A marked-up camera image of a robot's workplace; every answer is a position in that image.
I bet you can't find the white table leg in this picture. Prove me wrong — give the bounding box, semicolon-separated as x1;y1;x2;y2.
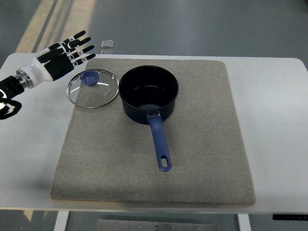
53;211;70;231
237;214;252;231

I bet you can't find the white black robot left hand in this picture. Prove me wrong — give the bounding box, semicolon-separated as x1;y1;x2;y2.
15;30;95;89

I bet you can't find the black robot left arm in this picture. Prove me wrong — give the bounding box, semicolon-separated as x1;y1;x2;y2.
0;75;25;120

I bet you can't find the white table leg right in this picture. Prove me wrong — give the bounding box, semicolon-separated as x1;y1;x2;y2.
237;214;252;231

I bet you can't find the glass lid with blue knob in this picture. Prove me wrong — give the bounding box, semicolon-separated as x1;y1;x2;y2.
66;69;119;109

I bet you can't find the white table leg left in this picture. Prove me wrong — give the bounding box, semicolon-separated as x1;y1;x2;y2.
53;211;70;231

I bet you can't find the black table control panel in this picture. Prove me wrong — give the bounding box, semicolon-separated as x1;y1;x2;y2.
272;214;308;221

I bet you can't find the grey felt mat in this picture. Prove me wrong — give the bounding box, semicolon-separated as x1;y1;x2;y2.
50;58;257;207

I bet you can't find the grey metal base plate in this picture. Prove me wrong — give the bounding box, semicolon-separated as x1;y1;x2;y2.
96;219;217;231

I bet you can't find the dark blue saucepan blue handle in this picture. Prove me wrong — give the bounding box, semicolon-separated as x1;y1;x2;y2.
118;65;179;172

